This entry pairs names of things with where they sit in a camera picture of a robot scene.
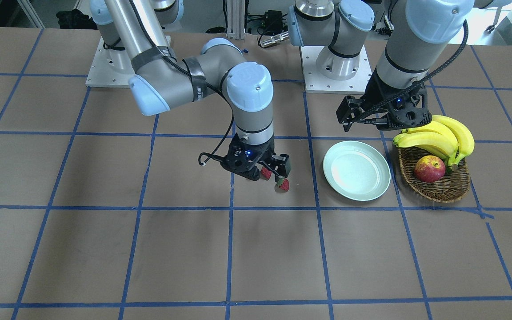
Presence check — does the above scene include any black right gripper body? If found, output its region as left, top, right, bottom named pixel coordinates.
left=220, top=134, right=274, bottom=181

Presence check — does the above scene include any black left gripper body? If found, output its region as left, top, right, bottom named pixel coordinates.
left=362, top=71, right=432, bottom=131

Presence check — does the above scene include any red strawberry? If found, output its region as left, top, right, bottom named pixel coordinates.
left=275, top=177, right=290, bottom=193

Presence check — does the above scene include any strawberry with green leaves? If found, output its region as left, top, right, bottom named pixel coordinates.
left=260, top=167, right=272, bottom=180

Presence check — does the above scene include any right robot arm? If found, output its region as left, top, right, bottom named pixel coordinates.
left=91, top=0, right=291, bottom=183

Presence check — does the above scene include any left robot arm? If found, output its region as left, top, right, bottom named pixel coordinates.
left=287, top=0, right=475, bottom=132

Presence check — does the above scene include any light green plate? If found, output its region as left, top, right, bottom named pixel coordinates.
left=323, top=140, right=392, bottom=202

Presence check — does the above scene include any yellow banana bunch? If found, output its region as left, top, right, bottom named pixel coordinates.
left=393, top=115, right=475, bottom=172

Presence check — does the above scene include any red apple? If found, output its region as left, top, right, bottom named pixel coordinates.
left=414, top=155, right=446, bottom=184

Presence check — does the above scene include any brown wicker basket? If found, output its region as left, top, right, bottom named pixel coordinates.
left=393, top=146, right=471, bottom=203

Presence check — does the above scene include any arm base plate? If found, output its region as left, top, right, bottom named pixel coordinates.
left=85, top=38, right=135, bottom=88
left=300, top=45, right=372, bottom=95

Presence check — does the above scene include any aluminium frame post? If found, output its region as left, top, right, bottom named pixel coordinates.
left=225, top=0, right=246, bottom=40

